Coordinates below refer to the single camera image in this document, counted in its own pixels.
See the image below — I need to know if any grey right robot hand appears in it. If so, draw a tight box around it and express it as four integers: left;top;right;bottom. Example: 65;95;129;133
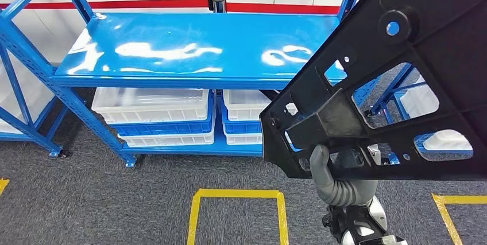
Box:
309;144;380;208

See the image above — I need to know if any black plastic mounting plate part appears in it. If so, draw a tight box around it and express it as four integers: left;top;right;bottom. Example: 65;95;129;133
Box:
259;0;487;182

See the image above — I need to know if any black stanchion post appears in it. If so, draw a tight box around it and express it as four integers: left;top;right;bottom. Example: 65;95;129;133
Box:
207;0;227;14

